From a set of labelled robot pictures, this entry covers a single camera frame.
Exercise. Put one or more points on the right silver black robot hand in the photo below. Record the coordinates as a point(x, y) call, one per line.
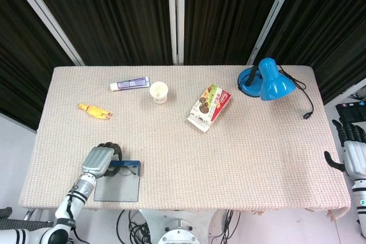
point(356, 161)

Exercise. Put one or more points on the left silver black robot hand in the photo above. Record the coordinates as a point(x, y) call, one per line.
point(97, 161)

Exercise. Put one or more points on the blue rectangular case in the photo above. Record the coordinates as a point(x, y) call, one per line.
point(120, 189)

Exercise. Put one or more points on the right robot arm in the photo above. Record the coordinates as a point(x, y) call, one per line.
point(359, 201)

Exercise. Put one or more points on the yellow rubber chicken toy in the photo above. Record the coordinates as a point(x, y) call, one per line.
point(95, 111)

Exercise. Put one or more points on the black electronic device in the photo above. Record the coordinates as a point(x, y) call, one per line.
point(351, 111)

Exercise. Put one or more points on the purple white toothpaste tube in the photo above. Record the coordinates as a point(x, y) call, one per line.
point(130, 84)

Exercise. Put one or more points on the white paper cup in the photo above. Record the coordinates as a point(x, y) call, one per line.
point(158, 92)

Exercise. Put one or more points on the white robot torso base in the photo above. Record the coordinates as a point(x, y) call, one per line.
point(171, 218)

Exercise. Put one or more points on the black ribbed panel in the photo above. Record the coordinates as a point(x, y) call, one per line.
point(25, 224)

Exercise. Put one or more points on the blue desk lamp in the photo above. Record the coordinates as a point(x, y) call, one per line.
point(274, 84)

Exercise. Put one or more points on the dark curtain panel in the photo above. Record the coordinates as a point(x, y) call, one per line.
point(114, 18)
point(328, 27)
point(228, 18)
point(20, 64)

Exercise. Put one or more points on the opened cardboard snack box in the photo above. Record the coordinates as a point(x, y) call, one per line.
point(210, 105)

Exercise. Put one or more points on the beige woven tablecloth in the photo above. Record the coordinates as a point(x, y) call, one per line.
point(228, 169)

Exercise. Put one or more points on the white frame post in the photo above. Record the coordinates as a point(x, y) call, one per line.
point(45, 12)
point(175, 15)
point(271, 15)

